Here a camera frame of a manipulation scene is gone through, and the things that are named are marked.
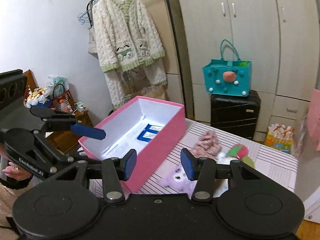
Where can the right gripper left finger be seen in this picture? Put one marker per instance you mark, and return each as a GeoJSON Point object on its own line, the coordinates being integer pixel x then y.
{"type": "Point", "coordinates": [113, 171]}

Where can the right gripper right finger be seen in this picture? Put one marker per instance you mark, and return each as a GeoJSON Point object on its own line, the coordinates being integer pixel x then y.
{"type": "Point", "coordinates": [203, 171]}

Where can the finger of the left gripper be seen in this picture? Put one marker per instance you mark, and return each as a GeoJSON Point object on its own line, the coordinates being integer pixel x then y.
{"type": "Point", "coordinates": [55, 120]}

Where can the pink fabric scrunchie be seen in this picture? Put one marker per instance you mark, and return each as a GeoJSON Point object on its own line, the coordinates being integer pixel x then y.
{"type": "Point", "coordinates": [208, 146]}

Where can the purple plush toy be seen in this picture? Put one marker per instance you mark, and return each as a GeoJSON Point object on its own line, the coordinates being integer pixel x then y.
{"type": "Point", "coordinates": [177, 180]}

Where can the red strawberry plush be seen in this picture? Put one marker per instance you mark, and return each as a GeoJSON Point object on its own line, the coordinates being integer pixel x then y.
{"type": "Point", "coordinates": [238, 151]}

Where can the blue wet wipes pack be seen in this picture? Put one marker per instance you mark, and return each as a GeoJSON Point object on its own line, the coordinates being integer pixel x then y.
{"type": "Point", "coordinates": [149, 133]}

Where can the white brown plush dog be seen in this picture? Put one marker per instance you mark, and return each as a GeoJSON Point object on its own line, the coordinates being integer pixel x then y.
{"type": "Point", "coordinates": [222, 158]}

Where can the green plush avocado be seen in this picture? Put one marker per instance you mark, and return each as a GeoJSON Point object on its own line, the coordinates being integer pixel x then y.
{"type": "Point", "coordinates": [248, 161]}

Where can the person left hand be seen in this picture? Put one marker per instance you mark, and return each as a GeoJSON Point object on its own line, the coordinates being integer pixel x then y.
{"type": "Point", "coordinates": [16, 172]}

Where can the paper sheet in box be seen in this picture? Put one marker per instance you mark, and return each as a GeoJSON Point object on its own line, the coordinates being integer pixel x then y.
{"type": "Point", "coordinates": [127, 142]}

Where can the pink cardboard box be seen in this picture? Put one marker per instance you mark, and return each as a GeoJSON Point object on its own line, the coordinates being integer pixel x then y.
{"type": "Point", "coordinates": [168, 114]}

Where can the black suitcase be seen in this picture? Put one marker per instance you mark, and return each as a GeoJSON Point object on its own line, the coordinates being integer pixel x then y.
{"type": "Point", "coordinates": [235, 114]}

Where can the cream canvas tote bag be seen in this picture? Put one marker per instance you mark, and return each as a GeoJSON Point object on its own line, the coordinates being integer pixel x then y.
{"type": "Point", "coordinates": [92, 47]}

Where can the colourful gift bag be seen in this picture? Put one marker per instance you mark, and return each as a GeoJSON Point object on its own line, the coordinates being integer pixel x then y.
{"type": "Point", "coordinates": [280, 137]}

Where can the beige tall cabinet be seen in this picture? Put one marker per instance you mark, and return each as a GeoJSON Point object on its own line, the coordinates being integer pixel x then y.
{"type": "Point", "coordinates": [164, 71]}

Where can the teal felt tote bag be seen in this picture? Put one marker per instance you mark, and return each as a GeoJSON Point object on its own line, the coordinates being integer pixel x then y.
{"type": "Point", "coordinates": [232, 78]}

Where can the white knit cardigan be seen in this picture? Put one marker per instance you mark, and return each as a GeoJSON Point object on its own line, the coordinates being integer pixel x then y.
{"type": "Point", "coordinates": [125, 35]}

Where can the pink paper bag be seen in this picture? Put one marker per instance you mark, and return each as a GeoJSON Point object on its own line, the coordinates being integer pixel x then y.
{"type": "Point", "coordinates": [313, 119]}

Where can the grey three-door wardrobe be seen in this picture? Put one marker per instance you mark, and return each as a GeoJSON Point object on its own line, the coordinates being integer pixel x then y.
{"type": "Point", "coordinates": [279, 37]}

